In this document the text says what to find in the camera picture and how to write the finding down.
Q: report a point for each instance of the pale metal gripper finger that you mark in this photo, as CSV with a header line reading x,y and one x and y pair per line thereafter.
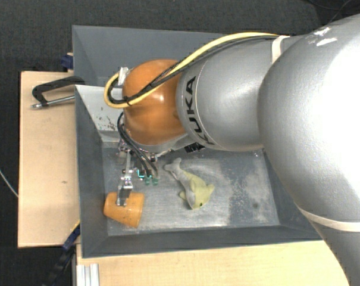
x,y
119,194
126,194

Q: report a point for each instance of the orange cup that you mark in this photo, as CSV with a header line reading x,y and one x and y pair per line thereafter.
x,y
129,211

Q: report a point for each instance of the grey and yellow toy dolphin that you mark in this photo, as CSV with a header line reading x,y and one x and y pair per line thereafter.
x,y
194,189

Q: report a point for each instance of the pale cardboard board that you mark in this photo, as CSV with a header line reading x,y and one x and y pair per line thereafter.
x,y
47,165

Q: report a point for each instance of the grey metal bin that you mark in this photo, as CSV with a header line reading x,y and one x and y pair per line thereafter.
x,y
245,189

